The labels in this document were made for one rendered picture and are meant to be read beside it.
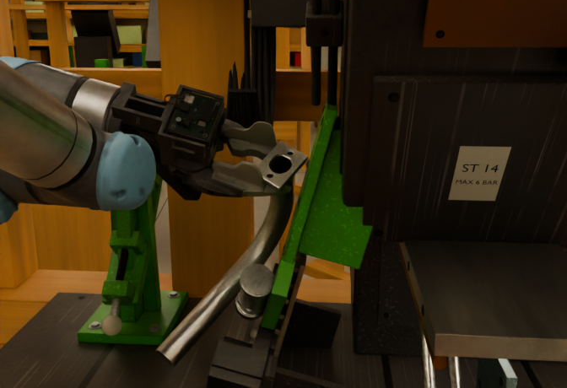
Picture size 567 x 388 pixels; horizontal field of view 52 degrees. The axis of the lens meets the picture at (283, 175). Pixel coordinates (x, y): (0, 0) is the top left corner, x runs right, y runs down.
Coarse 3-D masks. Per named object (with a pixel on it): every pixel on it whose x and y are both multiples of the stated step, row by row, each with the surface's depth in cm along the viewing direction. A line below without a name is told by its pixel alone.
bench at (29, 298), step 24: (0, 288) 108; (24, 288) 108; (48, 288) 108; (72, 288) 108; (96, 288) 108; (168, 288) 108; (312, 288) 108; (336, 288) 108; (0, 312) 99; (24, 312) 99; (0, 336) 91
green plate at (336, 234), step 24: (336, 120) 64; (336, 144) 59; (312, 168) 59; (336, 168) 60; (312, 192) 59; (336, 192) 60; (312, 216) 61; (336, 216) 61; (360, 216) 61; (288, 240) 62; (312, 240) 62; (336, 240) 62; (360, 240) 61; (360, 264) 62
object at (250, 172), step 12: (216, 168) 66; (228, 168) 65; (240, 168) 64; (252, 168) 63; (228, 180) 66; (240, 180) 66; (252, 180) 65; (252, 192) 66; (264, 192) 66; (276, 192) 66
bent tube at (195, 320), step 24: (264, 168) 67; (288, 168) 70; (288, 192) 70; (288, 216) 74; (264, 240) 75; (240, 264) 74; (216, 288) 72; (192, 312) 70; (216, 312) 71; (168, 336) 69; (192, 336) 69; (168, 360) 69
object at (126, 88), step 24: (120, 96) 63; (144, 96) 65; (192, 96) 64; (216, 96) 65; (120, 120) 64; (144, 120) 63; (168, 120) 62; (192, 120) 63; (216, 120) 63; (168, 144) 63; (192, 144) 61; (216, 144) 69; (168, 168) 68; (192, 168) 66
